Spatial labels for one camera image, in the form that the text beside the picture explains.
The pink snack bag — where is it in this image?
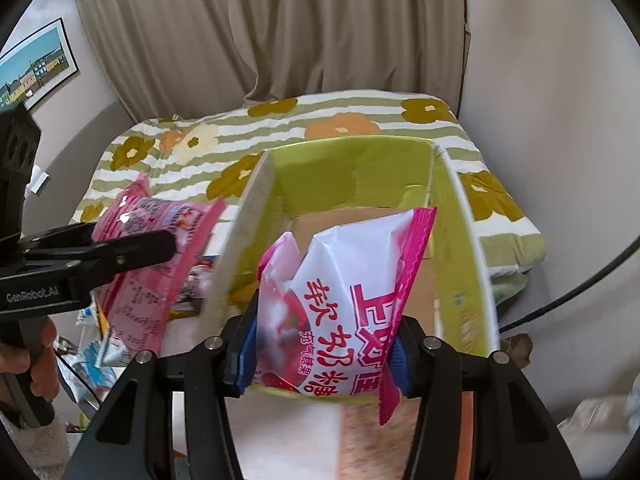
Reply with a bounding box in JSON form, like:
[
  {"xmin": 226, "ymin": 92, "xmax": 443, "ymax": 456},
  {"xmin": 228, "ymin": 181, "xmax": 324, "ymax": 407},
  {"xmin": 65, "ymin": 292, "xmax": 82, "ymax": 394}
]
[{"xmin": 92, "ymin": 174, "xmax": 226, "ymax": 353}]

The white pink candy bag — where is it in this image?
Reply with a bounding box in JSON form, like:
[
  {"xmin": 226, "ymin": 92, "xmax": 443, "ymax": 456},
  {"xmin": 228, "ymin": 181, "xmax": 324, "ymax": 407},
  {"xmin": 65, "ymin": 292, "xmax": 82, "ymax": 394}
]
[{"xmin": 254, "ymin": 208, "xmax": 436, "ymax": 424}]

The person's left hand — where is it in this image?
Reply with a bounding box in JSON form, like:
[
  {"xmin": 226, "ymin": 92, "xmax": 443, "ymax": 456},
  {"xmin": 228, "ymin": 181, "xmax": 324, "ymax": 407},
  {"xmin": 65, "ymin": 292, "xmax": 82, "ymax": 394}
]
[{"xmin": 1, "ymin": 318, "xmax": 60, "ymax": 402}]

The floral striped blanket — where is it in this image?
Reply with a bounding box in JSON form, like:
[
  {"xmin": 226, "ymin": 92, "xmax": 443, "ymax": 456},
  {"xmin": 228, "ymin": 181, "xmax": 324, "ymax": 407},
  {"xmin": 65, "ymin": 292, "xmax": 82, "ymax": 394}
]
[{"xmin": 74, "ymin": 90, "xmax": 547, "ymax": 300}]

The white pink towel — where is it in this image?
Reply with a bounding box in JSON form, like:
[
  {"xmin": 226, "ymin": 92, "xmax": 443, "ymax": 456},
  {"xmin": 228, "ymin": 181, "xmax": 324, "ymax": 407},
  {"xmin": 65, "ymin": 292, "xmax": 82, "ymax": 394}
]
[{"xmin": 169, "ymin": 238, "xmax": 476, "ymax": 480}]

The framed city picture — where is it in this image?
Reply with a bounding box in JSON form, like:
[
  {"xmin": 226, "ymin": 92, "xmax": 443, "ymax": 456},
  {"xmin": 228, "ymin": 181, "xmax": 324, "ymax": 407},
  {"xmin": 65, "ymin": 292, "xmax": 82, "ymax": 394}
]
[{"xmin": 0, "ymin": 18, "xmax": 79, "ymax": 110}]

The beige curtain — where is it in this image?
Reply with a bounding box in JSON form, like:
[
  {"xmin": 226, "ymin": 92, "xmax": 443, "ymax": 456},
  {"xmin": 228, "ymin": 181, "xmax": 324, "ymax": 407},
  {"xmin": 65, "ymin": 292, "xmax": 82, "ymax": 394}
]
[{"xmin": 75, "ymin": 0, "xmax": 470, "ymax": 120}]

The black cable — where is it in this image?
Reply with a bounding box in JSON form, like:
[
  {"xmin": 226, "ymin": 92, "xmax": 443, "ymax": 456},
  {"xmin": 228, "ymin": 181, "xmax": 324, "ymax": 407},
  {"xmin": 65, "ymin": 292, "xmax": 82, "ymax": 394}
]
[{"xmin": 499, "ymin": 233, "xmax": 640, "ymax": 334}]

